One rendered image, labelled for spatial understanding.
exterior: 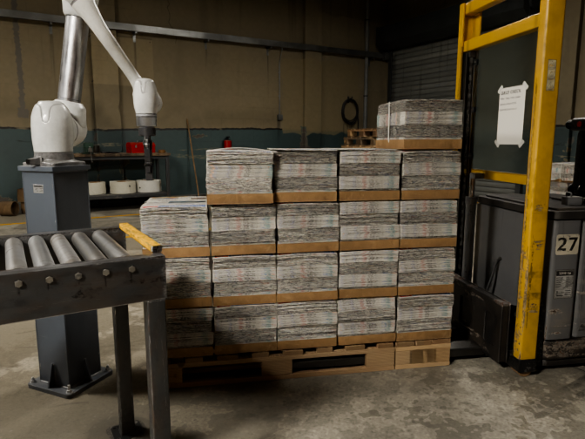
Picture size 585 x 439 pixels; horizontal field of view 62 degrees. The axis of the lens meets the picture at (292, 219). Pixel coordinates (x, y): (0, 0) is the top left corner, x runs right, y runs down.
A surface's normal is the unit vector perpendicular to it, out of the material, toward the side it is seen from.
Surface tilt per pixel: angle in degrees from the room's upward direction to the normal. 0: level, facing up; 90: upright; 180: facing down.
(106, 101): 90
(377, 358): 90
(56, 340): 90
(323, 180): 90
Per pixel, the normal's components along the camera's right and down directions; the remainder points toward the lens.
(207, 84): 0.51, 0.14
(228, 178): 0.14, 0.16
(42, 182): -0.40, 0.14
